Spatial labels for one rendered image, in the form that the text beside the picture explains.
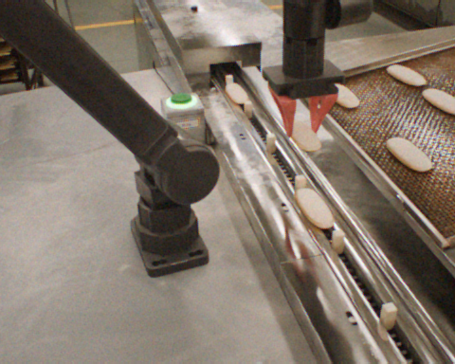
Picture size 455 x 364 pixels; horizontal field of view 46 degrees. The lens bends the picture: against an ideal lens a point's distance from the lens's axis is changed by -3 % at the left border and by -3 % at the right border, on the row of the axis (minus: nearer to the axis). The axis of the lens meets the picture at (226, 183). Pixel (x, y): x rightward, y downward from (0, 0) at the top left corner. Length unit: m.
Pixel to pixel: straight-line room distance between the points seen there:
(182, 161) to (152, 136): 0.05
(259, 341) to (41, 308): 0.28
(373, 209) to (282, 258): 0.22
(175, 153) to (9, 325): 0.30
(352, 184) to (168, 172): 0.36
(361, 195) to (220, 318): 0.34
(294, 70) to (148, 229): 0.29
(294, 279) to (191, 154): 0.19
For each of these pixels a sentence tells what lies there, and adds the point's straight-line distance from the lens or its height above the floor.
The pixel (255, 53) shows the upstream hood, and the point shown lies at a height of 0.89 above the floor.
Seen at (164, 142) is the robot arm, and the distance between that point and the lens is 0.66.
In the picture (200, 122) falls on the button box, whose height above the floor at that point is 0.87.
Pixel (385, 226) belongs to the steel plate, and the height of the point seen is 0.82.
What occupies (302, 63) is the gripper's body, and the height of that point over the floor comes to 1.05.
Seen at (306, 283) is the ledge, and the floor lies 0.86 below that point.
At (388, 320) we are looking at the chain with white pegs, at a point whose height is 0.86.
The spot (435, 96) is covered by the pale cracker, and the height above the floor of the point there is 0.93.
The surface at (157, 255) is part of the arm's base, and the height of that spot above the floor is 0.84.
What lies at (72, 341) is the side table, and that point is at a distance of 0.68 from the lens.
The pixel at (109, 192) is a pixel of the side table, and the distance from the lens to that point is 0.92.
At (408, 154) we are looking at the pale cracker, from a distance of 0.84.
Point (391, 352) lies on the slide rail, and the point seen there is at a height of 0.85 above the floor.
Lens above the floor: 1.31
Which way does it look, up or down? 33 degrees down
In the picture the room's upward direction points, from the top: 2 degrees counter-clockwise
